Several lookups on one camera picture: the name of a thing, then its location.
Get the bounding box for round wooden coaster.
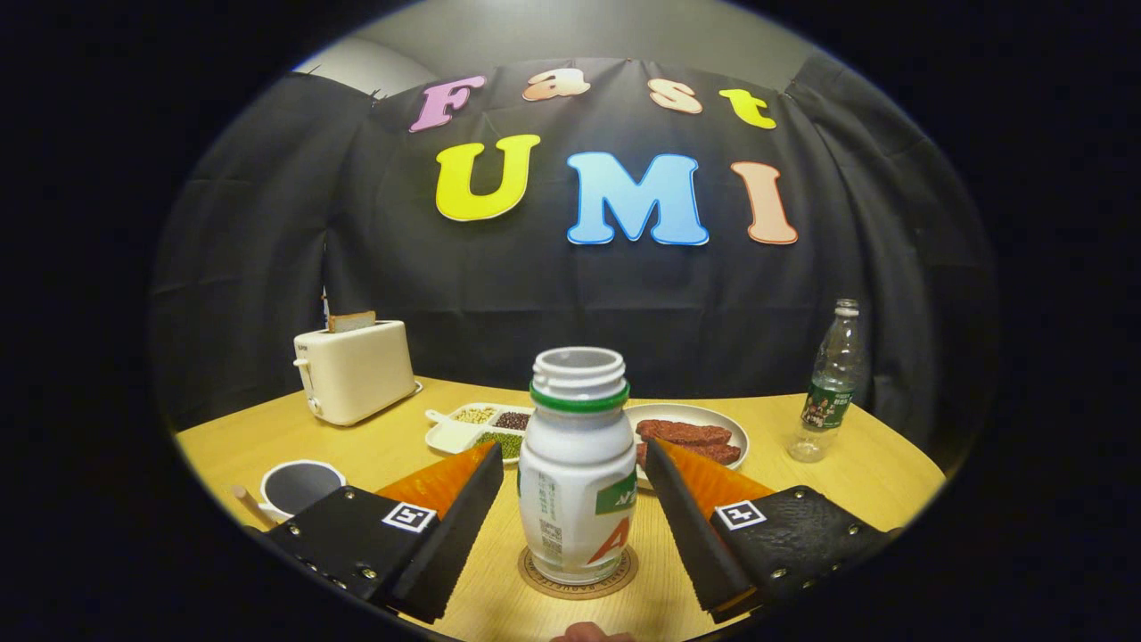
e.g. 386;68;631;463
517;544;639;600

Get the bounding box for white round plate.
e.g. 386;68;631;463
624;403;751;490

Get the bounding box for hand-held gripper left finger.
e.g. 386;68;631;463
266;440;505;625

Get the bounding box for white cup with wooden handle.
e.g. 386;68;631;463
230;459;349;527

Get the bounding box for wooden table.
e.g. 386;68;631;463
174;376;948;642

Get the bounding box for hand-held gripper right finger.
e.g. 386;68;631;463
644;437;901;625

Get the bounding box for cream toaster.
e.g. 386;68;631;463
293;320;420;427

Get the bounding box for clear plastic water bottle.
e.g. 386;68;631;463
789;299;864;464

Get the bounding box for white divided tray of beans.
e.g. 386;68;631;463
424;402;536;465

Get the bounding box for white juice bottle green label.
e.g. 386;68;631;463
518;347;639;586

